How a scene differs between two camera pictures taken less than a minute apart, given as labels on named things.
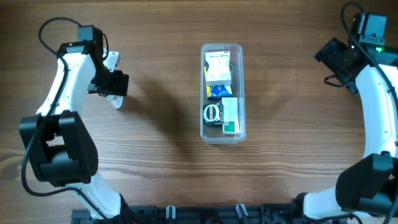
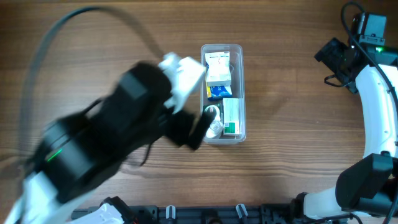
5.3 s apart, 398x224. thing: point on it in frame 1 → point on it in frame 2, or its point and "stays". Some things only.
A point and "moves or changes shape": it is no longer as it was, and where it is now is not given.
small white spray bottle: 116,101 moves or changes shape
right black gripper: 329,52 stays
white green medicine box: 231,116 stays
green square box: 213,114 stays
